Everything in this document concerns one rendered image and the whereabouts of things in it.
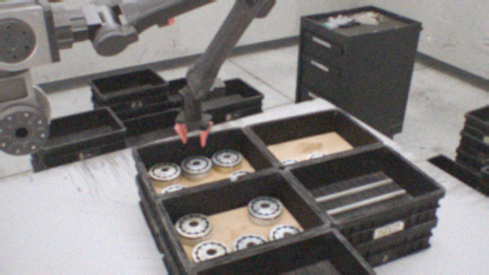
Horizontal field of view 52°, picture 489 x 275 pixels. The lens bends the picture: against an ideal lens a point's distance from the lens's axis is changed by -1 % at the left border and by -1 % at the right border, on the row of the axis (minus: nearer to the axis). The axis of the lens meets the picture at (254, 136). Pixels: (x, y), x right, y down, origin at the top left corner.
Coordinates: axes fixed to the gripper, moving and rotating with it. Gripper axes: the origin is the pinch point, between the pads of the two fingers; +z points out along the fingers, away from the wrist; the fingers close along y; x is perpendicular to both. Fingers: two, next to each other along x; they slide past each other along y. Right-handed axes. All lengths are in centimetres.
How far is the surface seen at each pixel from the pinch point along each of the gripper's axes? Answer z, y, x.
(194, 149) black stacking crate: 6.4, 1.9, -5.3
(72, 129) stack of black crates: 45, 90, -65
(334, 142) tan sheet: 11, -44, -32
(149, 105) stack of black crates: 48, 65, -107
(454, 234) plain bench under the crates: 23, -88, -4
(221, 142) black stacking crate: 5.8, -5.8, -11.4
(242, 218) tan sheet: 10.8, -21.7, 20.4
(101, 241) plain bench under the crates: 24.6, 21.9, 27.5
